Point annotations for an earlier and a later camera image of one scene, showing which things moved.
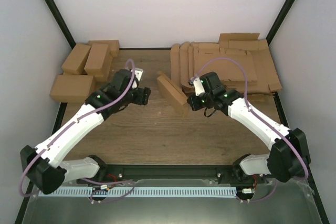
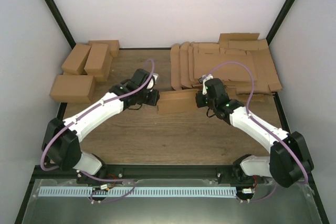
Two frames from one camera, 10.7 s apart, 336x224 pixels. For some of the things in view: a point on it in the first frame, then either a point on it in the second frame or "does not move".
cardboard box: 172,93 → 180,102
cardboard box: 113,45 does not move
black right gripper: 195,106 does not move
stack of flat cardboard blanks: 240,61 does not move
